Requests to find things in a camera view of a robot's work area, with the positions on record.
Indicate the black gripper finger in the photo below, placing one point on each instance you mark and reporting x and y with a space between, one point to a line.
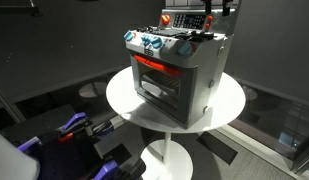
227 7
207 5

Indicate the red stove knob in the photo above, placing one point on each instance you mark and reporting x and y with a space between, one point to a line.
165 19

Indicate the blue stove knob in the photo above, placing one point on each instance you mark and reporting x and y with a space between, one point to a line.
128 35
185 49
146 40
157 42

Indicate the grey toy stove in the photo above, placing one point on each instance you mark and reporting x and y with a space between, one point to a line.
204 66

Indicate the black floor mat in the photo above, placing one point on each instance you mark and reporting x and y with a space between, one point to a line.
217 148

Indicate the purple black clamp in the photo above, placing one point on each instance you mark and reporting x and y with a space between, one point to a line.
74 120
27 145
107 168
105 128

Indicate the white rounded housing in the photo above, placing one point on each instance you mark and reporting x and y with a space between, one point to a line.
10 160

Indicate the round white pedestal table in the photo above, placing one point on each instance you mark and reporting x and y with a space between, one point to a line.
227 100

